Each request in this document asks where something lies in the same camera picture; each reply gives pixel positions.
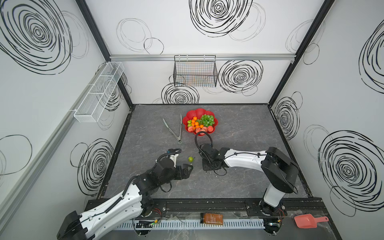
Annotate green fake grape bunch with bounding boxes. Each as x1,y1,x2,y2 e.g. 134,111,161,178
198,115,215,127

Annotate red flower-shaped fruit bowl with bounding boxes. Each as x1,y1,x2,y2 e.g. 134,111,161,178
182,108,219,135

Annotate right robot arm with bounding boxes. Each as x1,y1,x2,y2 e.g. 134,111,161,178
197,144,299,216

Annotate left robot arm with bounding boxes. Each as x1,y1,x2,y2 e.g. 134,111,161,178
57,159,193,240

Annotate metal kitchen tongs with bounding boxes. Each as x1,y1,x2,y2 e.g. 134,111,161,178
162,113,184,145

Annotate pink plastic scoop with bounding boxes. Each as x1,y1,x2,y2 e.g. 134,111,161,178
294,214,329,229

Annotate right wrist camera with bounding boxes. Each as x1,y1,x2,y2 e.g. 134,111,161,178
201,144,219,159

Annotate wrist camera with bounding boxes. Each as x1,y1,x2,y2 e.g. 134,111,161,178
156,149,182,169
201,144,219,159

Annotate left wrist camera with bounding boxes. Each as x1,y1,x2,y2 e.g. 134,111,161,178
156,149,182,169

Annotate black mounting rail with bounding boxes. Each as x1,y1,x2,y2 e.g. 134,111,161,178
149,198,325,217

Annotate white slotted cable duct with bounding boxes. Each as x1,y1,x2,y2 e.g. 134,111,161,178
115,219,265,231

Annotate black wire basket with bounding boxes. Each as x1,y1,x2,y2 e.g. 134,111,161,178
173,55,219,88

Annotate white mesh wall shelf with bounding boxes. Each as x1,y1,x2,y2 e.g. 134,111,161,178
74,62,124,123

